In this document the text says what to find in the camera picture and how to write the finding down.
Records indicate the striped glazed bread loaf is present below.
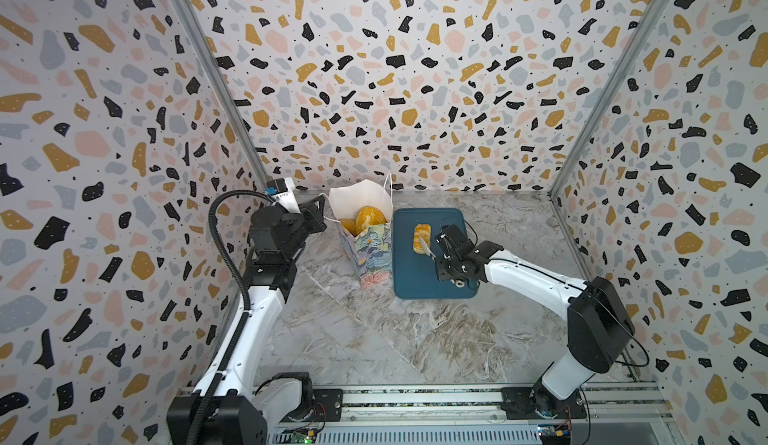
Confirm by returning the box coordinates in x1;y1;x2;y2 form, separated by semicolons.
413;224;431;255

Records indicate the floral paper bag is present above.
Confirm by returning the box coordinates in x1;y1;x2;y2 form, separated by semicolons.
322;173;394;289

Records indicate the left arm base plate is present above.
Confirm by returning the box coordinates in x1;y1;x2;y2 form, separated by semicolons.
254;382;343;428

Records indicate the left corner aluminium post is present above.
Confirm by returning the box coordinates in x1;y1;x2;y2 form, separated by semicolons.
170;0;267;188

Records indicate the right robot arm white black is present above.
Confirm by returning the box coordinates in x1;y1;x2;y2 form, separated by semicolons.
414;225;635;419

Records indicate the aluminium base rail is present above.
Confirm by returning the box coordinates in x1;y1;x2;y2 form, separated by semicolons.
263;382;684;444

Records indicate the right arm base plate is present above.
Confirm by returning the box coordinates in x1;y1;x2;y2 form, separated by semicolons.
501;386;588;420

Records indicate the large oval brown bread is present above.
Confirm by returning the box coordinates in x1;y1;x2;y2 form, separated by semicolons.
355;206;387;235

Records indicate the teal rectangular tray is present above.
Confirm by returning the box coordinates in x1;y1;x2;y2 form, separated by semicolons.
392;208;478;300

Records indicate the black corrugated cable conduit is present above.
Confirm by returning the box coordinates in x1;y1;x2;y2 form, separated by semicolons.
182;189;274;445

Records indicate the corner aluminium post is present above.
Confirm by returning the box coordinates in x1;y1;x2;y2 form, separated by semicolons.
170;0;267;188
548;0;670;202

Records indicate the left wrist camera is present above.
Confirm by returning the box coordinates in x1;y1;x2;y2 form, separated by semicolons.
265;177;300;213

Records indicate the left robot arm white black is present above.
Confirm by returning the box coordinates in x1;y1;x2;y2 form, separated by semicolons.
167;190;327;444

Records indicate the right corner aluminium post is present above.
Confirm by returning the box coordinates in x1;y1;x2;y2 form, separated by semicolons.
548;0;670;202

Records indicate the small oval bread roll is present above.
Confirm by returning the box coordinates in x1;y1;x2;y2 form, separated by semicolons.
340;219;357;236

